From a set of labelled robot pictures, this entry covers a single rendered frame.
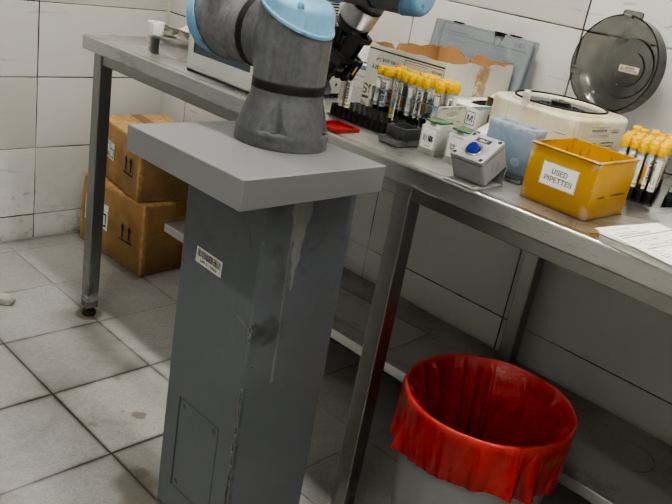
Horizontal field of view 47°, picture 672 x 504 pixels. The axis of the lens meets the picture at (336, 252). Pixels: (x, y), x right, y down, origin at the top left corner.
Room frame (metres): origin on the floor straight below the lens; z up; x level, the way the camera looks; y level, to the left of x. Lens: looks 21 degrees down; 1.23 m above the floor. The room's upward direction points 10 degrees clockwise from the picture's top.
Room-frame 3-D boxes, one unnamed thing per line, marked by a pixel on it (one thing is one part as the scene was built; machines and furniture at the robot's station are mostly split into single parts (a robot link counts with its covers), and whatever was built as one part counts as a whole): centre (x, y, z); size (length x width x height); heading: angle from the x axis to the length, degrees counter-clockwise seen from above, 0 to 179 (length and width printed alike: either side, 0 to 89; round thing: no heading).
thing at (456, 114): (1.74, -0.12, 0.91); 0.20 x 0.10 x 0.07; 49
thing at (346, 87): (1.69, -0.02, 0.93); 0.17 x 0.09 x 0.11; 46
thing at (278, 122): (1.23, 0.12, 0.97); 0.15 x 0.15 x 0.10
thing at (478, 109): (1.82, -0.30, 0.92); 0.24 x 0.12 x 0.10; 139
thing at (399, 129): (1.55, -0.09, 0.89); 0.09 x 0.05 x 0.04; 138
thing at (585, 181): (1.32, -0.39, 0.93); 0.13 x 0.13 x 0.10; 46
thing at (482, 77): (1.96, -0.17, 0.95); 0.29 x 0.25 x 0.15; 139
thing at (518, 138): (1.45, -0.29, 0.92); 0.10 x 0.07 x 0.10; 51
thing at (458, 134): (1.47, -0.20, 0.91); 0.05 x 0.04 x 0.07; 139
